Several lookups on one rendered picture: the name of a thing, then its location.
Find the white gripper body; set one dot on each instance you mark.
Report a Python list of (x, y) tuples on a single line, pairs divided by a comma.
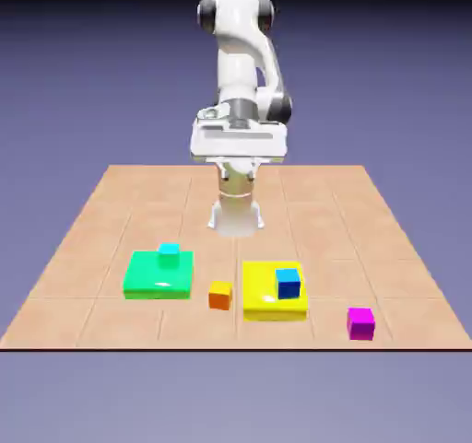
[(238, 146)]

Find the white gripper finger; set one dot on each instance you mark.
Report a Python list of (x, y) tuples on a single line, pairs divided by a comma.
[(224, 172), (252, 171)]

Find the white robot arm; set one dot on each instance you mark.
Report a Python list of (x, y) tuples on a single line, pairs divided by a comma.
[(238, 30)]

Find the small cyan cube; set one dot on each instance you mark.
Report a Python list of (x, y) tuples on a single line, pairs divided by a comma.
[(169, 253)]

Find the small blue cube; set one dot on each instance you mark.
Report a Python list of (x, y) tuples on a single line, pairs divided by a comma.
[(288, 284)]

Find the small orange cube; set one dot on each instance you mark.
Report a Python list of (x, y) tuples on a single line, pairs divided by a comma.
[(220, 296)]

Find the small magenta cube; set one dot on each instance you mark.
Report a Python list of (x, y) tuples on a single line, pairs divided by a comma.
[(360, 324)]

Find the large green box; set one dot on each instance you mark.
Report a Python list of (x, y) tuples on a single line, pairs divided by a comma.
[(156, 279)]

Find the large yellow box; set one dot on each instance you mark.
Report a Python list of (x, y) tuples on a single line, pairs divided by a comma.
[(263, 303)]

